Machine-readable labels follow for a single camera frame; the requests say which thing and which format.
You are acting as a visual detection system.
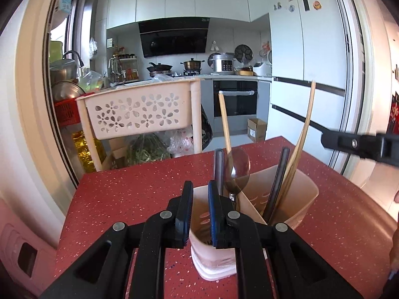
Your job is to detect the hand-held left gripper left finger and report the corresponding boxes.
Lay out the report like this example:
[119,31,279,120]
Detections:
[40,180,194,299]

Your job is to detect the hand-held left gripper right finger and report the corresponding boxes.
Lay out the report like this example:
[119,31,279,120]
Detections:
[207,179,365,299]

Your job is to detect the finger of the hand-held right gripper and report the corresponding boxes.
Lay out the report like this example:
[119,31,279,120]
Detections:
[320,130,399,164]

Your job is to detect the wooden chopstick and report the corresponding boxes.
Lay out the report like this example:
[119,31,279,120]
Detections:
[281,80,316,194]
[218,91,232,155]
[269,121,309,222]

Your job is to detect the white plastic utensil holder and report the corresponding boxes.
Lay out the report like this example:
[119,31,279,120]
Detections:
[188,164,320,281]

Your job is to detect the person's right hand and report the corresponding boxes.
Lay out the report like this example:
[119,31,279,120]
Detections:
[389,190,399,271]

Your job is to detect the white patterned plastic bag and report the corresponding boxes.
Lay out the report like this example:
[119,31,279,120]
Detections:
[169,127,196,157]

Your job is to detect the bag of green vegetables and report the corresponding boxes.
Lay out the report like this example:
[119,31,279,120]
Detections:
[125,133,173,166]

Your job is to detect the dark plastic bag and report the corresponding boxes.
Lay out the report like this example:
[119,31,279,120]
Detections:
[201,104,214,150]

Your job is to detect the cardboard box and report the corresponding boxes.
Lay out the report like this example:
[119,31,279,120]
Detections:
[247,118,268,144]

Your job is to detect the white refrigerator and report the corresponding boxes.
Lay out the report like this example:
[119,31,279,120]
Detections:
[263,0,350,146]

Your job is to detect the white flower-cutout basket cart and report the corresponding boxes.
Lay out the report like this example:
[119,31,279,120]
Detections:
[76,79,202,172]

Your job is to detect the small white kitchen appliance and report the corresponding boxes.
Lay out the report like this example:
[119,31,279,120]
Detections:
[253,63,273,77]

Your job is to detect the gold foil bag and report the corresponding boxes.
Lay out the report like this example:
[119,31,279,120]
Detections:
[72,130,106,174]

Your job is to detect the black built-in oven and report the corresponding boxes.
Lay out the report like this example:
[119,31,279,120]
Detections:
[213,80,259,119]

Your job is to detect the round black divided tray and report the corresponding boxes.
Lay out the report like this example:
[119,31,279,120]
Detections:
[234,44,253,63]

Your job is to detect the black wok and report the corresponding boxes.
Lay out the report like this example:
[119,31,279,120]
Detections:
[147,62,173,73]

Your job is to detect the steel cooking pot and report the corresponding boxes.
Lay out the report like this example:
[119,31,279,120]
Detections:
[180,58,205,71]

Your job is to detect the silver rice cooker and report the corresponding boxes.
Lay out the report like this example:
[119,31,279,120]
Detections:
[207,53,235,76]

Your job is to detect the red plastic crate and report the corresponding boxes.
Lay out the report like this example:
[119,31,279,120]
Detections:
[53,99,83,129]

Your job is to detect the spice rack with bottles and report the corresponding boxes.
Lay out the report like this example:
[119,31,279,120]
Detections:
[108,57,139,85]

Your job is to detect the pink plastic stool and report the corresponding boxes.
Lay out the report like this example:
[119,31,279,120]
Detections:
[0,198,60,296]

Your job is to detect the round metal pan lid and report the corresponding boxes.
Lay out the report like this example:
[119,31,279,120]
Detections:
[51,80,87,102]

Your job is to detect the black range hood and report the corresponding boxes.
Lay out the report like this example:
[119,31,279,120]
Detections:
[138,17,210,59]

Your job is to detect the large metal pot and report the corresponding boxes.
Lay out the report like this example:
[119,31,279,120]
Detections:
[49,59,79,85]

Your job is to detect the white upper kitchen cabinets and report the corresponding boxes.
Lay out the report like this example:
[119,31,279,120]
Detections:
[107,0,271,31]

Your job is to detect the red wall hanging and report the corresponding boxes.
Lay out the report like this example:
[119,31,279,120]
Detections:
[386,64,399,135]

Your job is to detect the sliding door frame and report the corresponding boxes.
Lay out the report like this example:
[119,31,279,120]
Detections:
[327,0,393,181]

